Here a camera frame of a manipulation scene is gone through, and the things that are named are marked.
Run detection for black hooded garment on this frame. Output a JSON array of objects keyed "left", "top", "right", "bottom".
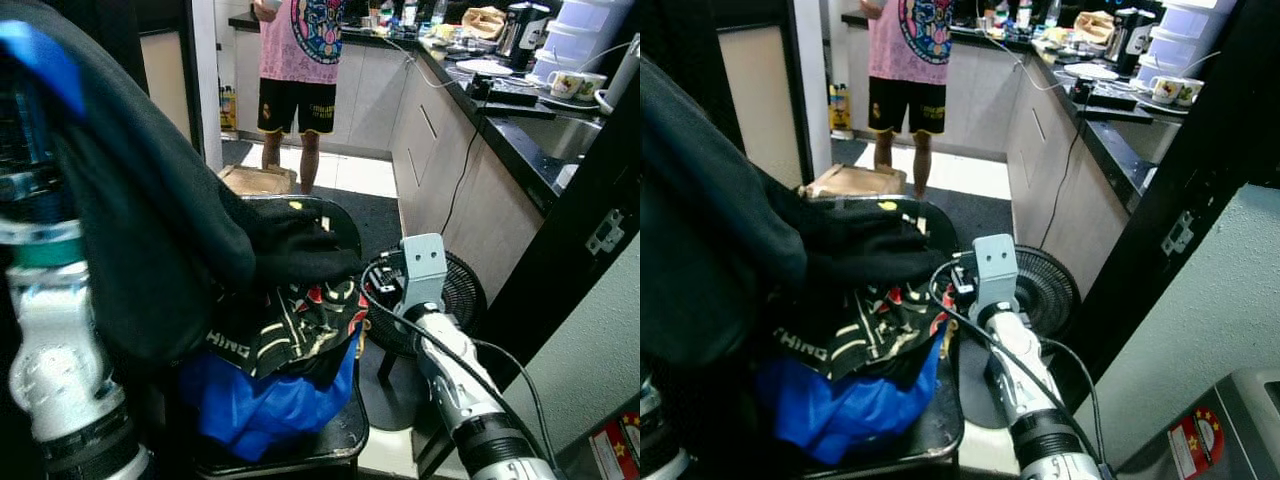
[
  {"left": 0, "top": 0, "right": 364, "bottom": 374},
  {"left": 640, "top": 55, "right": 942, "bottom": 373}
]

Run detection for dark floor mat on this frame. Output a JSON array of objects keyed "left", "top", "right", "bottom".
[
  {"left": 914, "top": 184, "right": 1047, "bottom": 252},
  {"left": 300, "top": 184, "right": 404, "bottom": 264}
]

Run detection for black floor fan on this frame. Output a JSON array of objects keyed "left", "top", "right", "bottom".
[
  {"left": 930, "top": 244, "right": 1082, "bottom": 347},
  {"left": 358, "top": 249, "right": 489, "bottom": 360}
]

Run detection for black camouflage print shirt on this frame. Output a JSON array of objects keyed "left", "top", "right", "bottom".
[
  {"left": 204, "top": 278, "right": 370, "bottom": 384},
  {"left": 769, "top": 280, "right": 952, "bottom": 387}
]

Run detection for grey kitchen cabinet black counter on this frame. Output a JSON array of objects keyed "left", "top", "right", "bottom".
[
  {"left": 227, "top": 8, "right": 603, "bottom": 303},
  {"left": 840, "top": 8, "right": 1186, "bottom": 301}
]

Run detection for brown cardboard box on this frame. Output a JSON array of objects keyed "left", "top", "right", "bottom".
[
  {"left": 797, "top": 164, "right": 910, "bottom": 200},
  {"left": 217, "top": 164, "right": 300, "bottom": 199}
]

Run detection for blue garment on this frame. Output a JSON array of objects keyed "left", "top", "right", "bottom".
[
  {"left": 179, "top": 340, "right": 360, "bottom": 464},
  {"left": 754, "top": 345, "right": 947, "bottom": 467}
]

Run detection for black countertop appliance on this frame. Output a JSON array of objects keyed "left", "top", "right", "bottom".
[
  {"left": 1069, "top": 78, "right": 1144, "bottom": 113},
  {"left": 466, "top": 73, "right": 544, "bottom": 108}
]

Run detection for person in pink shirt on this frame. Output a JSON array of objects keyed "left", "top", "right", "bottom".
[
  {"left": 861, "top": 0, "right": 959, "bottom": 199},
  {"left": 252, "top": 0, "right": 349, "bottom": 197}
]

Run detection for white plate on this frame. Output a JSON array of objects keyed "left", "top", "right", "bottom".
[
  {"left": 454, "top": 57, "right": 515, "bottom": 78},
  {"left": 1062, "top": 62, "right": 1122, "bottom": 83}
]

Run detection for beige door panel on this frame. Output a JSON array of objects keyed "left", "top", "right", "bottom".
[
  {"left": 135, "top": 24, "right": 201, "bottom": 153},
  {"left": 714, "top": 20, "right": 807, "bottom": 191}
]

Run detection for brown paper bag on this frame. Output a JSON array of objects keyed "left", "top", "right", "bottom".
[
  {"left": 461, "top": 5, "right": 509, "bottom": 42},
  {"left": 1072, "top": 9, "right": 1118, "bottom": 47}
]

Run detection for black electric kettle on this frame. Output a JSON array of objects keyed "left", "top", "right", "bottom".
[
  {"left": 1104, "top": 7, "right": 1157, "bottom": 67},
  {"left": 496, "top": 2, "right": 553, "bottom": 72}
]

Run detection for white stacked containers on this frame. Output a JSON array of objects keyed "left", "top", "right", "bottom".
[
  {"left": 532, "top": 0, "right": 638, "bottom": 87},
  {"left": 1142, "top": 0, "right": 1242, "bottom": 80}
]

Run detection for bright blue fabric piece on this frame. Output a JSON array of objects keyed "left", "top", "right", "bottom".
[{"left": 0, "top": 20, "right": 89, "bottom": 120}]

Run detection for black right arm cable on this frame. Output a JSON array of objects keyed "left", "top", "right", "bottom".
[
  {"left": 929, "top": 255, "right": 1117, "bottom": 480},
  {"left": 359, "top": 254, "right": 562, "bottom": 480}
]

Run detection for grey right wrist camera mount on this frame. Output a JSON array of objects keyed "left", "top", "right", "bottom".
[
  {"left": 971, "top": 233, "right": 1020, "bottom": 314},
  {"left": 399, "top": 233, "right": 449, "bottom": 314}
]

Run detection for black door frame post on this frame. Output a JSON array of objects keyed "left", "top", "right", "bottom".
[
  {"left": 477, "top": 60, "right": 641, "bottom": 348},
  {"left": 1054, "top": 0, "right": 1280, "bottom": 413}
]

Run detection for silver metal latch bracket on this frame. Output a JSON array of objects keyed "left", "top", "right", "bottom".
[
  {"left": 1160, "top": 209, "right": 1198, "bottom": 258},
  {"left": 586, "top": 207, "right": 628, "bottom": 258}
]

